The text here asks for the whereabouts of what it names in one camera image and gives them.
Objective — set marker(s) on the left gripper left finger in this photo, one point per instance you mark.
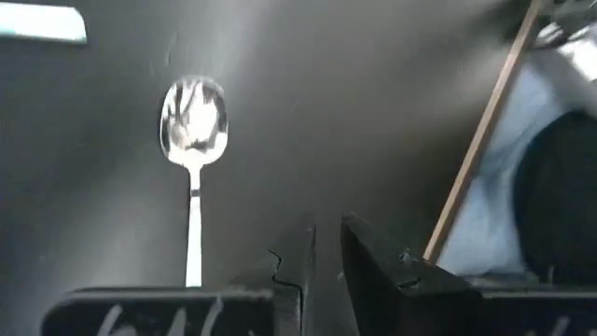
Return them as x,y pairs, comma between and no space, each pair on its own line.
186,312

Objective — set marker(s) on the black table mat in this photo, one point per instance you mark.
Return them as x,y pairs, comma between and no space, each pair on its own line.
326,116

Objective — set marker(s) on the person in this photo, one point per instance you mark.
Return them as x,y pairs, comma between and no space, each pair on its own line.
550,196

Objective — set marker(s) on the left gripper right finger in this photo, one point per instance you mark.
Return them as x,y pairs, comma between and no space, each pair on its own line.
420,308

